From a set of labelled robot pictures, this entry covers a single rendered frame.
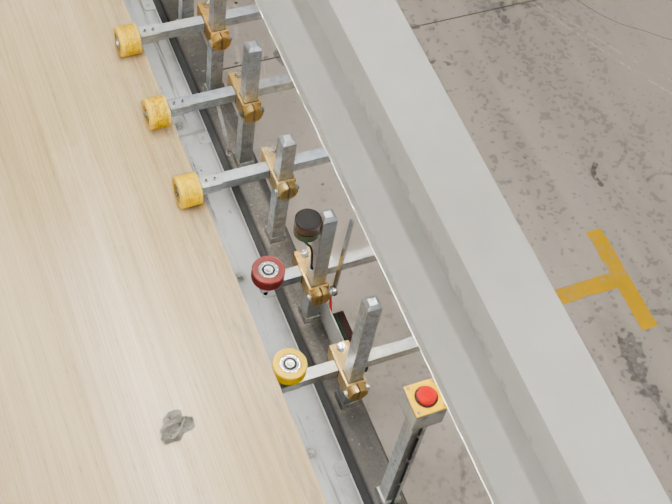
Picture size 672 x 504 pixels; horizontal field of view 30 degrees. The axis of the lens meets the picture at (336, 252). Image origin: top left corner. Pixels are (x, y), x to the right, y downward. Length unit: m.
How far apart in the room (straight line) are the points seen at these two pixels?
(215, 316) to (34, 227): 0.49
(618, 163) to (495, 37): 0.69
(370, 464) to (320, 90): 1.71
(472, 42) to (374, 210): 3.48
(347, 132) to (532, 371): 0.37
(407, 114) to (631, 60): 3.67
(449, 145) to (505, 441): 0.29
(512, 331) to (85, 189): 2.07
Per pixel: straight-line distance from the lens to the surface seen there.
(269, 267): 2.97
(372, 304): 2.64
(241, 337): 2.88
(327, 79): 1.38
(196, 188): 3.01
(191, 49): 3.65
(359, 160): 1.33
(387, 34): 1.32
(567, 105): 4.66
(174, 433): 2.77
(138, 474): 2.73
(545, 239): 4.28
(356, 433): 3.02
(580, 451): 1.10
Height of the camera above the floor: 3.42
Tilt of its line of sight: 57 degrees down
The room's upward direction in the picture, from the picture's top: 12 degrees clockwise
